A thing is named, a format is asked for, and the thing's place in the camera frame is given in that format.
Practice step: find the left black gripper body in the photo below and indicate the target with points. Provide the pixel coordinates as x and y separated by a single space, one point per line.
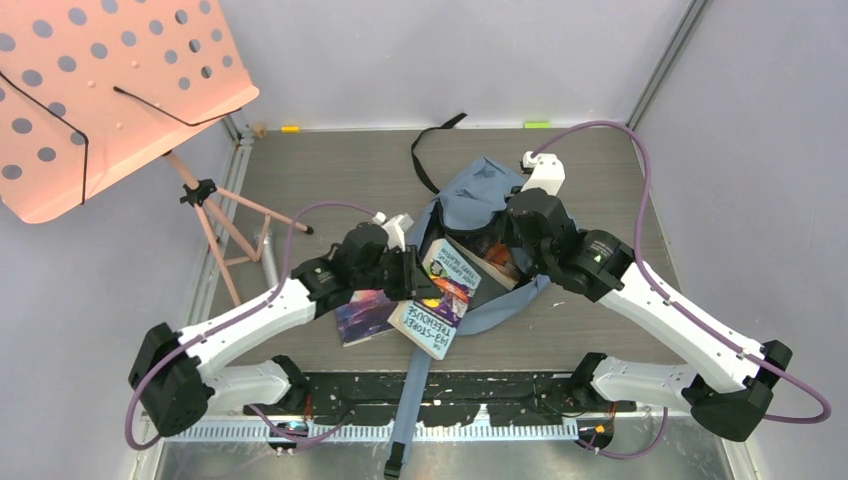
398 274

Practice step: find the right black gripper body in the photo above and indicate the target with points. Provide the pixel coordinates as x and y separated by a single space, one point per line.
538 261

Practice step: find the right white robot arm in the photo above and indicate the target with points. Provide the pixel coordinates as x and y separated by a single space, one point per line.
725 393

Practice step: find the purple cover book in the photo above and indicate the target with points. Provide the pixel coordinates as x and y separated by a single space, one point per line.
364 317

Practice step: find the light blue backpack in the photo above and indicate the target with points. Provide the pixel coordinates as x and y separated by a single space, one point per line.
467 205

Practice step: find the light blue Treehouse book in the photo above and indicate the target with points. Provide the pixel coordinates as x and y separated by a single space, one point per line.
432 323

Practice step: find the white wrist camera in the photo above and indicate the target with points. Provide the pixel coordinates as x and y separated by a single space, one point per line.
395 227
545 172

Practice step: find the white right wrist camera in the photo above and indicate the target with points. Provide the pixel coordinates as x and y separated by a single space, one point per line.
545 172

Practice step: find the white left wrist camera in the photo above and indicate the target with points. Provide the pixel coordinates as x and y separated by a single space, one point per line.
395 227

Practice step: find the dark sunset cover book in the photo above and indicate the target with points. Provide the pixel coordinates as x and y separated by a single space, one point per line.
489 257

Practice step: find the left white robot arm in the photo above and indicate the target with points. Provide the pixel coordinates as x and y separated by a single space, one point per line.
179 376

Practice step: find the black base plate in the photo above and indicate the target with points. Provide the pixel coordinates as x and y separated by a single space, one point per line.
449 398

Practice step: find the silver metal cylinder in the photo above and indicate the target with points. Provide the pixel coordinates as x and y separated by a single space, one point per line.
265 242

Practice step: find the pink perforated music stand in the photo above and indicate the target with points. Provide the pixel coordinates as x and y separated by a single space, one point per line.
93 91

